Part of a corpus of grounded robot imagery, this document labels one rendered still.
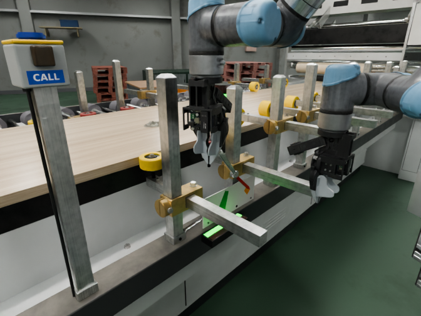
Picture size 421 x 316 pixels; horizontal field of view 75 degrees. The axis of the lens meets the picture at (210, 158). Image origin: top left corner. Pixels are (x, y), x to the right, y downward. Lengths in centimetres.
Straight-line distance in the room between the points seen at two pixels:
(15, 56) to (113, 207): 54
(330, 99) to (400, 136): 277
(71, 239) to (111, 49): 1009
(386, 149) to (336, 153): 277
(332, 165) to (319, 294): 109
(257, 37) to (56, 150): 40
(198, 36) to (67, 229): 46
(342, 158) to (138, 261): 57
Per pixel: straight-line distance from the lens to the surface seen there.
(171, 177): 71
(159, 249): 80
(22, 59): 51
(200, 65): 60
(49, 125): 55
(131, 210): 96
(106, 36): 1061
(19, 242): 86
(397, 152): 349
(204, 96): 61
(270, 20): 53
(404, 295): 193
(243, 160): 92
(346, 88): 70
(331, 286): 180
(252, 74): 638
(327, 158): 74
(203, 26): 59
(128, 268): 77
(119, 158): 88
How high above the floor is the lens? 120
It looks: 21 degrees down
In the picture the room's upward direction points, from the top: straight up
